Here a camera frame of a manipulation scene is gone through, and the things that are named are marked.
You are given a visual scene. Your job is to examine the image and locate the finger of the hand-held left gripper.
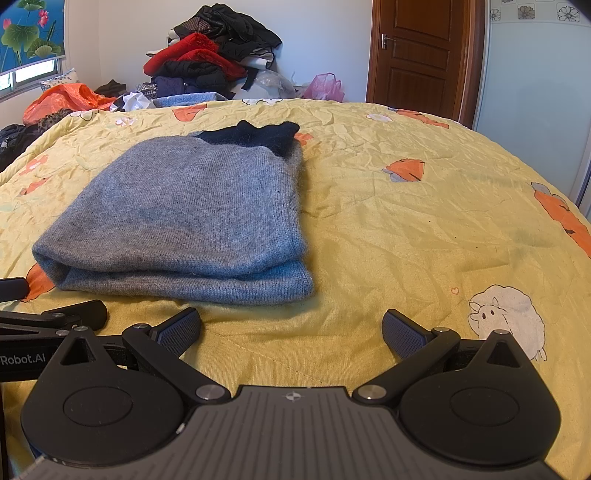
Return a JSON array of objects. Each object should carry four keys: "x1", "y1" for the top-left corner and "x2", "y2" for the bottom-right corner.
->
[
  {"x1": 0, "y1": 299, "x2": 108, "y2": 341},
  {"x1": 0, "y1": 277, "x2": 30, "y2": 304}
]

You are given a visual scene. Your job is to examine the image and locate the pile of clothes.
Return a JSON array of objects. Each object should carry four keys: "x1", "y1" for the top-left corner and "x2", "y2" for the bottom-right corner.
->
[{"x1": 136, "y1": 4, "x2": 283, "y2": 100}]

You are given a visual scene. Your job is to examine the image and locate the white crumpled cloth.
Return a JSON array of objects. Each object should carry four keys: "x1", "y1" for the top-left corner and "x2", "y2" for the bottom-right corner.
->
[{"x1": 111, "y1": 91, "x2": 155, "y2": 112}]

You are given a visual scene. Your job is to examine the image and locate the white wardrobe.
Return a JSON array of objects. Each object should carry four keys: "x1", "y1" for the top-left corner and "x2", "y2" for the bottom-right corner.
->
[{"x1": 471, "y1": 0, "x2": 591, "y2": 208}]

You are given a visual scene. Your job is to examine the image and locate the brown wooden door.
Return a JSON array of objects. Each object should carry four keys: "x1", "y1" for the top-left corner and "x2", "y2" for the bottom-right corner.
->
[{"x1": 366, "y1": 0, "x2": 490, "y2": 129}]

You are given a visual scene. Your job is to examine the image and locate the window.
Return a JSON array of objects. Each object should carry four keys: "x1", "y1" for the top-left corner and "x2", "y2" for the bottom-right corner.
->
[{"x1": 0, "y1": 58, "x2": 65, "y2": 100}]

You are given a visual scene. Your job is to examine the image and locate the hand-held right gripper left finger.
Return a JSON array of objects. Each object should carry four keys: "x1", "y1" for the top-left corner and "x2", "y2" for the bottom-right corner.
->
[{"x1": 59, "y1": 308, "x2": 232, "y2": 406}]

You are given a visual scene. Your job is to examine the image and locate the floral pillow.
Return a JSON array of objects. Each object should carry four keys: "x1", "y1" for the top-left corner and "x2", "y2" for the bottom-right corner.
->
[{"x1": 39, "y1": 68, "x2": 78, "y2": 92}]

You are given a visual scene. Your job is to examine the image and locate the lotus print window blind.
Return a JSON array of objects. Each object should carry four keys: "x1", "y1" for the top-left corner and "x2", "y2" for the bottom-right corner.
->
[{"x1": 0, "y1": 0, "x2": 66, "y2": 75}]

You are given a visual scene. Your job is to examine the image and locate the clear plastic bag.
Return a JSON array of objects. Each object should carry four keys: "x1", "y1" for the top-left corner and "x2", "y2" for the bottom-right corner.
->
[{"x1": 235, "y1": 69, "x2": 303, "y2": 100}]

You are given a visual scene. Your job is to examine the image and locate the grey sweater with navy sleeves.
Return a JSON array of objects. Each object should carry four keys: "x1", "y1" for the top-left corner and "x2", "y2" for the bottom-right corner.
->
[{"x1": 32, "y1": 121, "x2": 315, "y2": 305}]

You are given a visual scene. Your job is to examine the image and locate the pink plastic bag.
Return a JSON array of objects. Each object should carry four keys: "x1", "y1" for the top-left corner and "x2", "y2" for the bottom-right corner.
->
[{"x1": 302, "y1": 72, "x2": 346, "y2": 103}]

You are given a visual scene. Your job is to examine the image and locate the orange plastic bag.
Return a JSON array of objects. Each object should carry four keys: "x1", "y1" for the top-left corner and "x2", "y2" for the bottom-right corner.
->
[{"x1": 22, "y1": 83, "x2": 116, "y2": 126}]

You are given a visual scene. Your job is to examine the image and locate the yellow printed quilt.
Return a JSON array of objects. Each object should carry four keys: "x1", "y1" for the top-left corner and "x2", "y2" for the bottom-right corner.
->
[{"x1": 0, "y1": 98, "x2": 591, "y2": 480}]

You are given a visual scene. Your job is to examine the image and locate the brown cloth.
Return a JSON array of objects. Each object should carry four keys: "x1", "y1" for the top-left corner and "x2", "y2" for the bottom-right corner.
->
[{"x1": 95, "y1": 79, "x2": 127, "y2": 97}]

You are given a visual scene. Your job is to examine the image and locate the dark patterned clothes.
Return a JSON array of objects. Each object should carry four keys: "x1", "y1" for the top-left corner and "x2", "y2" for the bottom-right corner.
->
[{"x1": 0, "y1": 109, "x2": 75, "y2": 172}]

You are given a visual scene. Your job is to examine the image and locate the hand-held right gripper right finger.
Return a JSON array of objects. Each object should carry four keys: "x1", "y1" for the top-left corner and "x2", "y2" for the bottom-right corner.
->
[{"x1": 352, "y1": 309, "x2": 525, "y2": 406}]

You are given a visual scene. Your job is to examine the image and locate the light blue folded cloth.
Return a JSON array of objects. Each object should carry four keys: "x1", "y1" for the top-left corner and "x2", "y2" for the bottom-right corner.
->
[{"x1": 152, "y1": 91, "x2": 229, "y2": 109}]

